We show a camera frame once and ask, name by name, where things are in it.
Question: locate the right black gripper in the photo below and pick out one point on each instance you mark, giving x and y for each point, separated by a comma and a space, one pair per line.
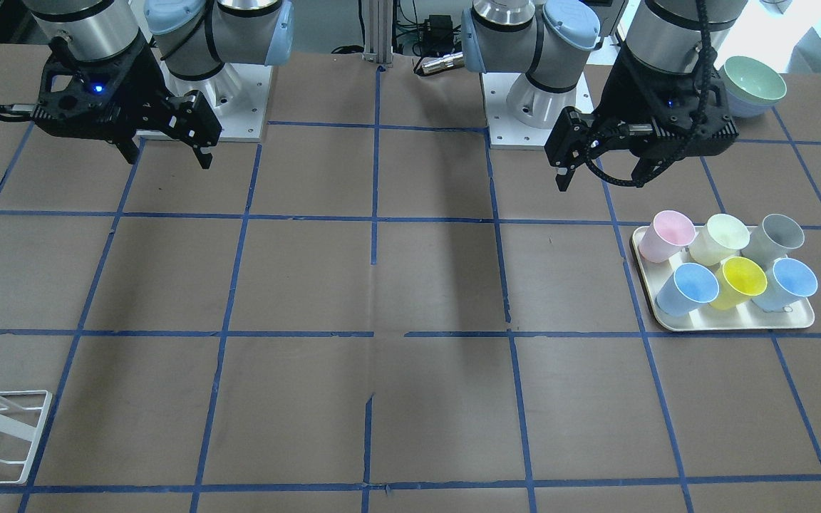
138, 84

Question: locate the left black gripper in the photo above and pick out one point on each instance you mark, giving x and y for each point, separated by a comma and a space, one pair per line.
626, 87

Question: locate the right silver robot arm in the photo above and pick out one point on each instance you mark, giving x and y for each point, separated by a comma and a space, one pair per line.
195, 39

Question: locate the pink plastic cup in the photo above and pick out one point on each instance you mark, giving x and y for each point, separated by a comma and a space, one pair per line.
669, 232

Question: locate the pale green plastic cup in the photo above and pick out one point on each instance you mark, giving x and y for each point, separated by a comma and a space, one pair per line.
720, 238

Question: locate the yellow plastic cup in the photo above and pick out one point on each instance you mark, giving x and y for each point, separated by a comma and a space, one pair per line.
739, 279

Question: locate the grey plastic cup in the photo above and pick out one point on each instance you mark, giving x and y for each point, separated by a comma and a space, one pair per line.
773, 239

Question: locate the light blue plastic cup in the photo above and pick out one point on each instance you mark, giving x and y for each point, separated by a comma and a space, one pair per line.
788, 280

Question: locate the stacked green blue bowls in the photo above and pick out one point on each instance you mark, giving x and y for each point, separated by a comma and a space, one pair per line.
752, 86

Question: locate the cream plastic tray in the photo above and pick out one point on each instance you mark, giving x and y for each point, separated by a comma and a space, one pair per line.
743, 317

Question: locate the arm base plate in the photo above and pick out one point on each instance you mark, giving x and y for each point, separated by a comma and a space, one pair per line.
246, 100
517, 121

